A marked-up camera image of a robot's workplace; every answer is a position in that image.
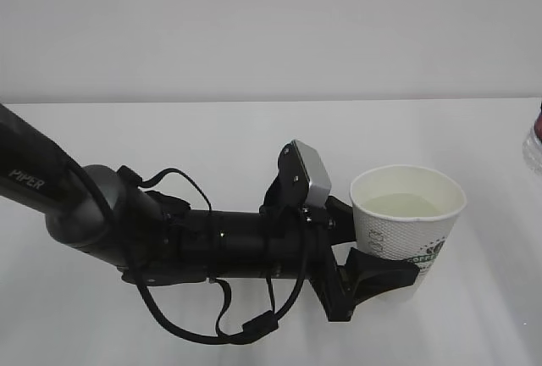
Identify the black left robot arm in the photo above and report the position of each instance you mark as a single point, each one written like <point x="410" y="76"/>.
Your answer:
<point x="116" y="216"/>

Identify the clear water bottle red label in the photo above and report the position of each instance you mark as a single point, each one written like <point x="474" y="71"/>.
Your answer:
<point x="532" y="147"/>

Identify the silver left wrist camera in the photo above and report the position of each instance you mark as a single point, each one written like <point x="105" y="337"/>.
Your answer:
<point x="302" y="179"/>

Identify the white paper cup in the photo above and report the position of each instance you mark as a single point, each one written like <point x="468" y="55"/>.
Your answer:
<point x="405" y="212"/>

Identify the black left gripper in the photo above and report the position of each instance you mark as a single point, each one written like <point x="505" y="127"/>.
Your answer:
<point x="301" y="240"/>

